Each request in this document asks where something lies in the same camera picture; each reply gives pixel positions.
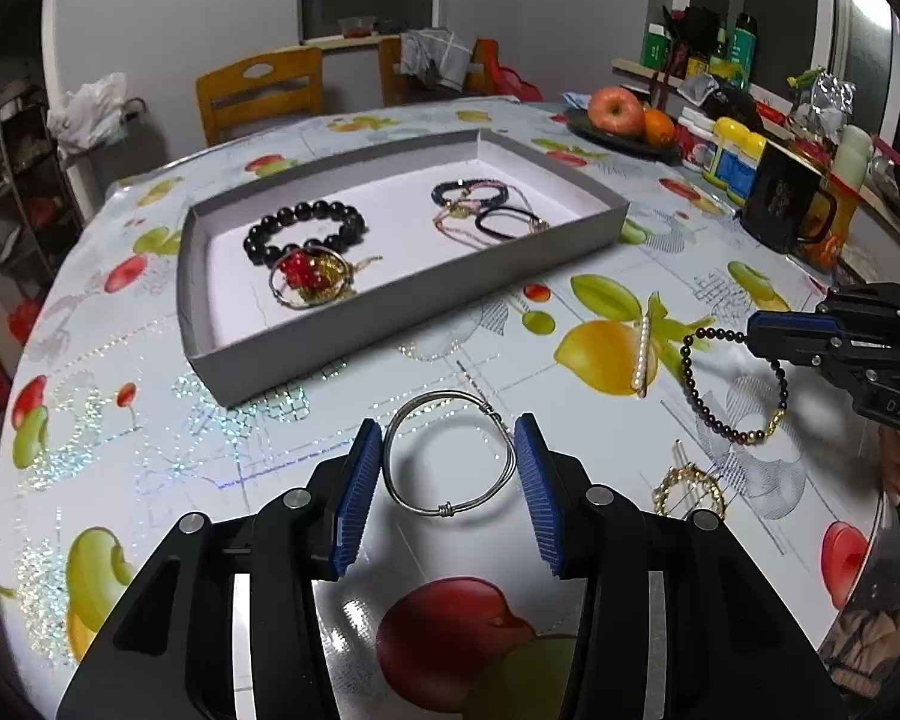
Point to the grey cardboard box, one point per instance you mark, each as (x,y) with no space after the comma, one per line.
(307,367)

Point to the red bag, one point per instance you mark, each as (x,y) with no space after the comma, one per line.
(510,75)

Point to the patterned clothing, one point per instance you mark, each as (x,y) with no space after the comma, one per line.
(870,637)

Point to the fruit print tablecloth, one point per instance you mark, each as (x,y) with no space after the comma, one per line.
(195,480)

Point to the pale green bottle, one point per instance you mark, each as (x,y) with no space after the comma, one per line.
(851,154)

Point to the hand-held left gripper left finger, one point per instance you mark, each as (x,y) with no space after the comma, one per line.
(356,502)

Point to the wooden chair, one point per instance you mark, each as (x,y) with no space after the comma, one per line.
(259,90)
(390,75)

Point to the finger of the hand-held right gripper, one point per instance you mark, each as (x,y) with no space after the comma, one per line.
(817,355)
(791,326)

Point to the red bead charm bangle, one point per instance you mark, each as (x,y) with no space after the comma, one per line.
(294,268)

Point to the white jar with red label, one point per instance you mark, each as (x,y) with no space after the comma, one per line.
(694,142)

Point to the orange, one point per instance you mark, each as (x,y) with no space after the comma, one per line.
(660,127)

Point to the pearl strand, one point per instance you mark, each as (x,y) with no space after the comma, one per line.
(641,360)

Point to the dark bag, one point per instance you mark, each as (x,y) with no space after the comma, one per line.
(720,97)

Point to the black mug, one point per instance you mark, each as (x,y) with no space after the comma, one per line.
(780,202)

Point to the dark fruit plate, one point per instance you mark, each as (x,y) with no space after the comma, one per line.
(607,142)

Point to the dark green bottle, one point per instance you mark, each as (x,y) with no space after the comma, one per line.
(744,41)

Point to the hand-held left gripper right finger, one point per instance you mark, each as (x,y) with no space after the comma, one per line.
(540,502)

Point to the red apple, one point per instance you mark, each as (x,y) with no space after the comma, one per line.
(615,109)

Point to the yellow lid container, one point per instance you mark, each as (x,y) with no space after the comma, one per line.
(735,157)

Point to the storage shelf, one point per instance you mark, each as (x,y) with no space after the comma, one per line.
(15,165)

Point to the red container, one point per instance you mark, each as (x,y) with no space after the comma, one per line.
(22,315)

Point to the white plastic bag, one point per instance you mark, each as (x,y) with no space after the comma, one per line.
(86,116)

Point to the grey checked cloth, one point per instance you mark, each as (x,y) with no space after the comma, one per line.
(435,56)

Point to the clear plastic wrap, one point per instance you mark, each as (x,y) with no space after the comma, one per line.
(825,97)

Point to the orange cup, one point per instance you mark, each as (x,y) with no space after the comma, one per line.
(829,240)

